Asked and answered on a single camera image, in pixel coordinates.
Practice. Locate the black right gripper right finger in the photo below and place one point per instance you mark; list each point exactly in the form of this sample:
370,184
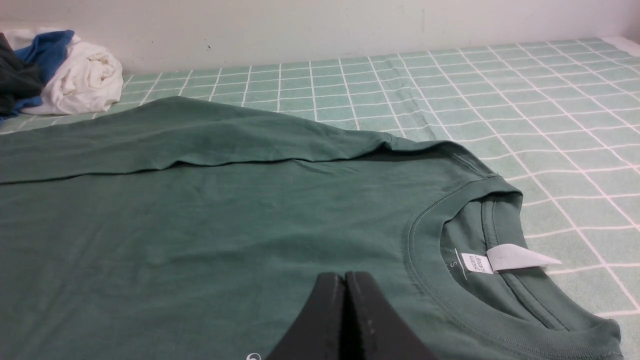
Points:
373,328

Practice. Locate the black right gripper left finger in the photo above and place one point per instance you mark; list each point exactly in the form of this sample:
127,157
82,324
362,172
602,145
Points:
316,332

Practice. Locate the green long-sleeved shirt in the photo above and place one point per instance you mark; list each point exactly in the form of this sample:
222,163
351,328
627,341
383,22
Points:
190,230

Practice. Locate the green checkered tablecloth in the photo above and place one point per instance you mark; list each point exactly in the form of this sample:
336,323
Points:
558,120

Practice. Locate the white crumpled garment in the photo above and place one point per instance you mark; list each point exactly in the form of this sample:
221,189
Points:
90,79

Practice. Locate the blue crumpled garment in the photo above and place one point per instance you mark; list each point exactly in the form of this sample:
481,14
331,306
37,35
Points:
48,50

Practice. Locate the dark grey-green crumpled garment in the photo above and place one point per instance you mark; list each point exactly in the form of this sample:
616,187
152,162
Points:
20,82

